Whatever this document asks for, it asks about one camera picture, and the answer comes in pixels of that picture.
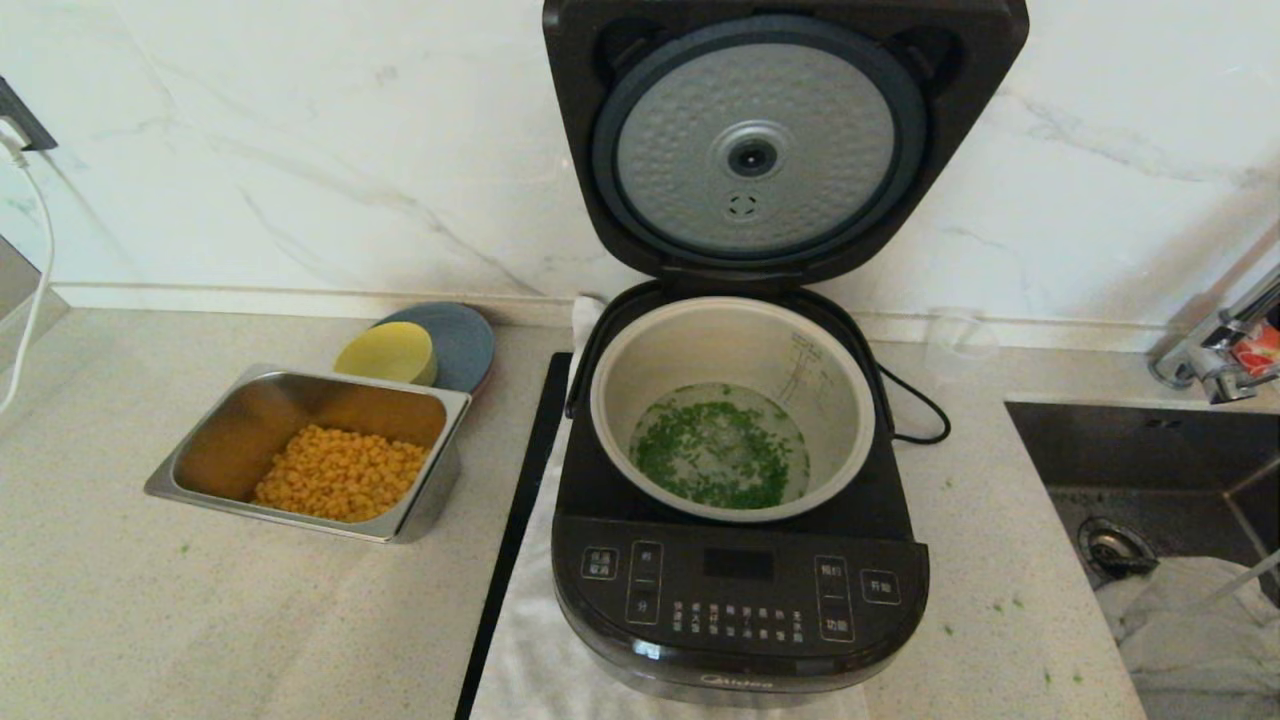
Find red-orange small item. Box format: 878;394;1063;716
1235;322;1280;379

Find black rice cooker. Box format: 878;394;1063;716
552;280;931;707

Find black power cord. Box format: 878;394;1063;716
880;365;952;446

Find chrome faucet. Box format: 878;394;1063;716
1150;265;1280;406

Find yellow small bowl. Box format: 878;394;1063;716
333;322;439;388

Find black wall socket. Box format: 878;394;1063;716
0;75;61;154

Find black rice cooker lid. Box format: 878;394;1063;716
542;0;1031;285

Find chopped green vegetables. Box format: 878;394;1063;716
630;398;809;510

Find white crumpled cloth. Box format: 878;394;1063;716
1095;555;1280;720

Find white cable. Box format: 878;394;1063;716
0;120;58;416

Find white towel under cooker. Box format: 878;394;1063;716
470;296;871;720

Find stainless steel sink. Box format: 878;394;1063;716
1005;400;1280;606

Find blue-grey round plate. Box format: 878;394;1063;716
372;303;496;396

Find grey appliance edge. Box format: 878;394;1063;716
0;235;71;376

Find stainless steel tray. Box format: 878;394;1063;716
144;363;473;544

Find grey inner pot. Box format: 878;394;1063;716
590;296;878;524

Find clear glass cup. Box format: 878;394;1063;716
925;308;1001;376

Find yellow corn kernels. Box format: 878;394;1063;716
252;424;431;523

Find metal sink drain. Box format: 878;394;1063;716
1078;517;1159;583

